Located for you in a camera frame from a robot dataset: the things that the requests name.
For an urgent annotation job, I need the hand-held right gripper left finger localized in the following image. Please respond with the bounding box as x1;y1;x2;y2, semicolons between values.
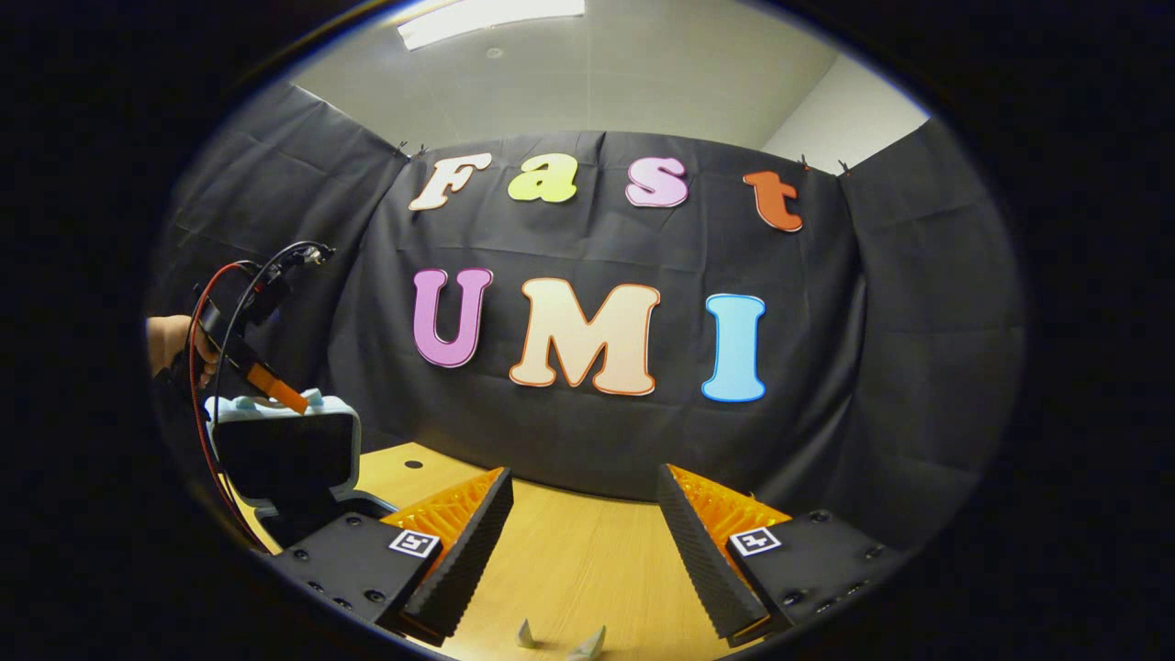
266;466;516;647

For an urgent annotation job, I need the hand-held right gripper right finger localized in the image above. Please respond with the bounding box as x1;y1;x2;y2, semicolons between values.
655;463;908;647

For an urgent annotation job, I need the light blue suitcase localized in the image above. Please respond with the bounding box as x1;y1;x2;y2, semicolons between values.
204;387;402;555

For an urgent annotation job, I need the white blue skin care tube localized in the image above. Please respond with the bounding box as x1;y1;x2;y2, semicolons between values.
566;625;610;661

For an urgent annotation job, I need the black backdrop cloth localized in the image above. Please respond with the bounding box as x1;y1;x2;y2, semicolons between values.
147;81;1027;552

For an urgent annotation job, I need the ceiling light panel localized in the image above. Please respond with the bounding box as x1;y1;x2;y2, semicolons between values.
397;0;587;51

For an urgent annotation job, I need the black cable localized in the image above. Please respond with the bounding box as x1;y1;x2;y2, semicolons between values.
209;241;336;460

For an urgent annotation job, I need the red cable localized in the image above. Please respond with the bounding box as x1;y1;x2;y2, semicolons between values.
186;261;273;553

